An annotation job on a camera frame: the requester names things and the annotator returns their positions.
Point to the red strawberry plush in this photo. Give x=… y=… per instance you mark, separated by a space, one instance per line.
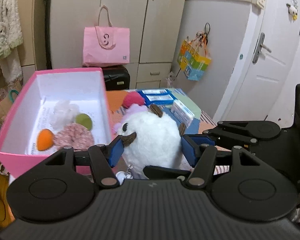
x=133 y=98

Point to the black suitcase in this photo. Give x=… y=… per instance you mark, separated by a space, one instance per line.
x=116 y=78

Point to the brown paper bag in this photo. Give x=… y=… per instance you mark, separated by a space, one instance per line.
x=6 y=101

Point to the beige wardrobe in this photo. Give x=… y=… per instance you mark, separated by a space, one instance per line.
x=53 y=34

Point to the cream knit cardigan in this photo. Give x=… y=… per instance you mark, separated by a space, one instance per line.
x=10 y=38

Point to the colourful paper gift bag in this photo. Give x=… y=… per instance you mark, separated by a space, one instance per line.
x=194 y=56

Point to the green makeup sponge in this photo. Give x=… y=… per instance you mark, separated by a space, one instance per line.
x=84 y=120

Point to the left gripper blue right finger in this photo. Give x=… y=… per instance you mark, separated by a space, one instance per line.
x=190 y=147

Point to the pink floral fabric scrunchie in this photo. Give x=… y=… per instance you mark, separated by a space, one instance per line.
x=74 y=135

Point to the pink tote bag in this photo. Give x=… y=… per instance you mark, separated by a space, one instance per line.
x=106 y=46

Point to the blue wet wipes pack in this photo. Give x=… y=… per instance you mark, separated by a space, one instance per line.
x=157 y=96

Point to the white door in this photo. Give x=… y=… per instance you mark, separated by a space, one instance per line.
x=253 y=89

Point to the orange makeup sponge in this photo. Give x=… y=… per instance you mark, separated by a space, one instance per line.
x=45 y=140

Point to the pink cardboard box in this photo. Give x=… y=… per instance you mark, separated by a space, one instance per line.
x=34 y=110

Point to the white tissue pack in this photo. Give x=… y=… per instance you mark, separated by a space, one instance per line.
x=182 y=113

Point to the silver door handle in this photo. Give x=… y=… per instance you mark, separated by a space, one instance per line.
x=259 y=47

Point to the white round plush toy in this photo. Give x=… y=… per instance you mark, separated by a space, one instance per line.
x=151 y=138

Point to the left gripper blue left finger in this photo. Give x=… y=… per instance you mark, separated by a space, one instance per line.
x=114 y=151

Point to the purple plush toy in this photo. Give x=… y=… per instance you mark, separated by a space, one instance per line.
x=119 y=116

